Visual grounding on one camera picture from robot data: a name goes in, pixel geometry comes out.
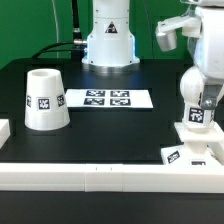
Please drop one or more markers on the white lamp shade cone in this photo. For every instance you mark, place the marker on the white lamp shade cone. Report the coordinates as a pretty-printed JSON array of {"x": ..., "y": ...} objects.
[{"x": 45, "y": 106}]

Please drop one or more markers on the white front fence bar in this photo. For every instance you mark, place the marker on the white front fence bar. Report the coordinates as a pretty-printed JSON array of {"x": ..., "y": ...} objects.
[{"x": 110, "y": 178}]

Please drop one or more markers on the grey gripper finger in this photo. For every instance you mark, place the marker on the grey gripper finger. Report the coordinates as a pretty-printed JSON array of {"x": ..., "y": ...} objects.
[{"x": 210, "y": 96}]

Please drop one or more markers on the white marker tag sheet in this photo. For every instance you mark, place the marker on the white marker tag sheet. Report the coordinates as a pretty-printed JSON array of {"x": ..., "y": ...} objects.
[{"x": 109, "y": 98}]

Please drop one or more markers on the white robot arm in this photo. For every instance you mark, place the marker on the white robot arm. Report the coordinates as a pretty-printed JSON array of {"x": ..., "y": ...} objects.
[{"x": 111, "y": 45}]

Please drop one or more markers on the white lamp bulb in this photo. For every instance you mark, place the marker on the white lamp bulb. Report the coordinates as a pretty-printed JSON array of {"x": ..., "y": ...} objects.
[{"x": 195, "y": 118}]

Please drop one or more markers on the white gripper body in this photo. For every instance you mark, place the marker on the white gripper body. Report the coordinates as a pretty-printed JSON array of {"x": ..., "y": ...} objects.
[{"x": 203, "y": 24}]

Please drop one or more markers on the white left fence block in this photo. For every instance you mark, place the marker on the white left fence block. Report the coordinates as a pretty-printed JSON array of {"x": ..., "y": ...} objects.
[{"x": 4, "y": 131}]

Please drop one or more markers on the white lamp base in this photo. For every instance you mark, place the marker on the white lamp base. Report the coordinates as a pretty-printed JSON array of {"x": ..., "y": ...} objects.
[{"x": 198, "y": 148}]

